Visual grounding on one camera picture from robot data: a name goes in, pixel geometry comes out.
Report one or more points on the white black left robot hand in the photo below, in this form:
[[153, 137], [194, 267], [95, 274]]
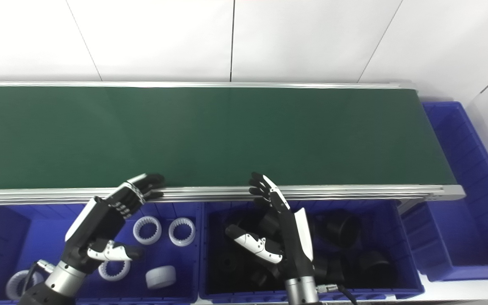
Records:
[[95, 224]]

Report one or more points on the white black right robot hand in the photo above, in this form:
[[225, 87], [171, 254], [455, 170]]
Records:
[[295, 245]]

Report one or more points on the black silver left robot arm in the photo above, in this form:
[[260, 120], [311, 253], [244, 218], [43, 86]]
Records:
[[64, 277]]

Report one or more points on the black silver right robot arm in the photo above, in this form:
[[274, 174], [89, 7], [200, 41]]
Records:
[[301, 291]]

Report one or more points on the green conveyor belt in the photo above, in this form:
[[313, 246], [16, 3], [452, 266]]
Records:
[[333, 190], [227, 135]]

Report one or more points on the blue bin with white rings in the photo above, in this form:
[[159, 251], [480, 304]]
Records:
[[176, 262]]

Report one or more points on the blue bin with black parts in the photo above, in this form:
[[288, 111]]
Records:
[[403, 254]]

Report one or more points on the empty blue bin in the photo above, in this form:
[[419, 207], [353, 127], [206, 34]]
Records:
[[464, 237]]

